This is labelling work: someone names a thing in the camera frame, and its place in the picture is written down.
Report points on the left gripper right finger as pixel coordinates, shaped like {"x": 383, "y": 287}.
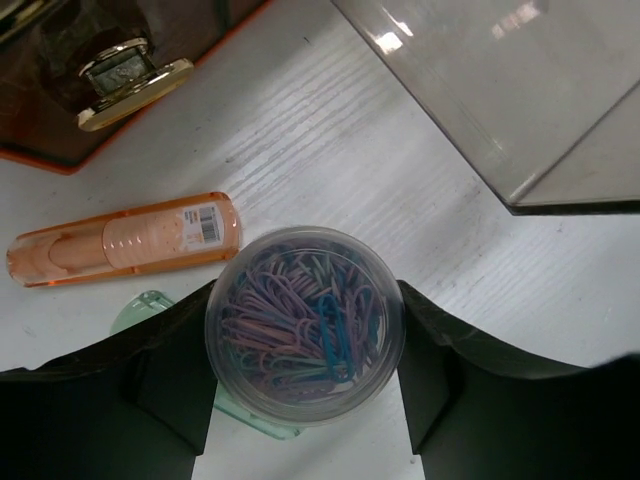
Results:
{"x": 479, "y": 408}

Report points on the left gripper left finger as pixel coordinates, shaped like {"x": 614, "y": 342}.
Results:
{"x": 77, "y": 416}

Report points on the orange highlighter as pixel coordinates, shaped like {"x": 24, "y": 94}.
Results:
{"x": 165, "y": 236}

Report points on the clear jar of paper clips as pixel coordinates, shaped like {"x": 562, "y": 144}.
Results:
{"x": 305, "y": 326}

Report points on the clear smoky drawer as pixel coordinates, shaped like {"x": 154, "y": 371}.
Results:
{"x": 541, "y": 98}

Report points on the teal drawer box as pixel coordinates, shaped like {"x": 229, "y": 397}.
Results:
{"x": 74, "y": 72}

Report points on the green highlighter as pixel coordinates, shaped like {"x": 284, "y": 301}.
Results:
{"x": 176, "y": 382}

